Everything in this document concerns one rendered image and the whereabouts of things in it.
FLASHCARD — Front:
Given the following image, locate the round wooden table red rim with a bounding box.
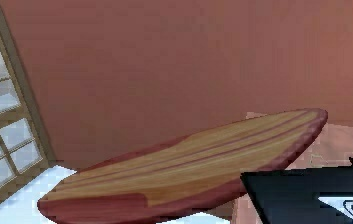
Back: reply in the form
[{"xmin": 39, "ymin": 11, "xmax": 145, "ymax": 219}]
[{"xmin": 36, "ymin": 107, "xmax": 329, "ymax": 224}]

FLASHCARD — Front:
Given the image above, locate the tan framed window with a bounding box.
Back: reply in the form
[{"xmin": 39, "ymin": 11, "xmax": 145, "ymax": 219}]
[{"xmin": 0, "ymin": 0, "xmax": 58, "ymax": 216}]

